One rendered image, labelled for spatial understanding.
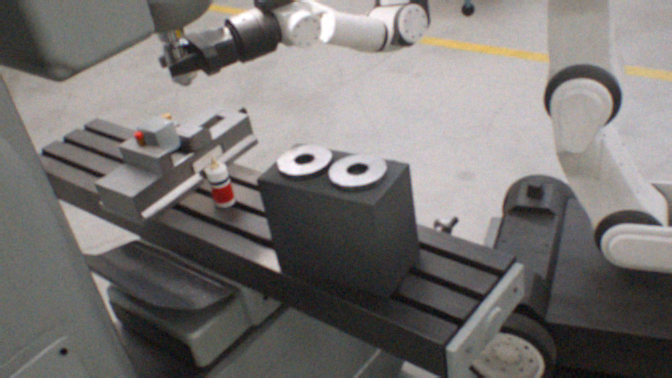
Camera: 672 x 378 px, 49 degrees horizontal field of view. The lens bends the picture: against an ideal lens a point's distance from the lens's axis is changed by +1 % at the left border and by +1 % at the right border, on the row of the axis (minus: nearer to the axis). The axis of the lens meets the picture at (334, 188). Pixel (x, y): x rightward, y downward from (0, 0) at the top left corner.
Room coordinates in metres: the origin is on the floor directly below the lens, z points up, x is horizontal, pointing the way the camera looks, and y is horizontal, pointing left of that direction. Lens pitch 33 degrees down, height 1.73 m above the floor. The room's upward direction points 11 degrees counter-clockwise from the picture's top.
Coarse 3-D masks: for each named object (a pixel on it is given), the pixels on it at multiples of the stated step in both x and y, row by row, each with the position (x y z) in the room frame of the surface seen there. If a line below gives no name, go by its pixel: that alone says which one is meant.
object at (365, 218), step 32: (288, 160) 1.01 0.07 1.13; (320, 160) 0.99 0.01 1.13; (352, 160) 0.98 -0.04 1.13; (384, 160) 0.98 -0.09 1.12; (288, 192) 0.96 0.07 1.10; (320, 192) 0.92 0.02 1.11; (352, 192) 0.91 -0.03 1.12; (384, 192) 0.89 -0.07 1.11; (288, 224) 0.97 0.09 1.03; (320, 224) 0.93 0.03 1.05; (352, 224) 0.89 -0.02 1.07; (384, 224) 0.88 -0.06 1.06; (416, 224) 0.96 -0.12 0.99; (288, 256) 0.98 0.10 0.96; (320, 256) 0.94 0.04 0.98; (352, 256) 0.90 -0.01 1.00; (384, 256) 0.87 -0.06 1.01; (416, 256) 0.95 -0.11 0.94; (384, 288) 0.87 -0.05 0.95
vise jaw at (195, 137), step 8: (176, 128) 1.38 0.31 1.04; (184, 128) 1.38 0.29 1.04; (192, 128) 1.37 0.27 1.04; (200, 128) 1.36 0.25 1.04; (184, 136) 1.34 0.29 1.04; (192, 136) 1.34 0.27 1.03; (200, 136) 1.36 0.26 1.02; (208, 136) 1.37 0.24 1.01; (184, 144) 1.35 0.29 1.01; (192, 144) 1.34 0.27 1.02; (200, 144) 1.35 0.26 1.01
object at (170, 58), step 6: (168, 54) 1.23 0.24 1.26; (174, 54) 1.23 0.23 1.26; (180, 54) 1.23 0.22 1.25; (186, 54) 1.24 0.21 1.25; (168, 60) 1.23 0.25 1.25; (174, 60) 1.23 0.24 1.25; (192, 72) 1.24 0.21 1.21; (174, 78) 1.23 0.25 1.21; (180, 78) 1.23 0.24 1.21; (186, 78) 1.23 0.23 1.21; (192, 78) 1.23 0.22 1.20
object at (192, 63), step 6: (192, 54) 1.24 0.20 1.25; (198, 54) 1.23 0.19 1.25; (180, 60) 1.23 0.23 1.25; (186, 60) 1.22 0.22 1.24; (192, 60) 1.23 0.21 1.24; (198, 60) 1.22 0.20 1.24; (168, 66) 1.22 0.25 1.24; (174, 66) 1.21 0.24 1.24; (180, 66) 1.22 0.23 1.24; (186, 66) 1.22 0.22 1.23; (192, 66) 1.23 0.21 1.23; (198, 66) 1.23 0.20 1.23; (174, 72) 1.21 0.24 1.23; (180, 72) 1.22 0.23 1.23; (186, 72) 1.22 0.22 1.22
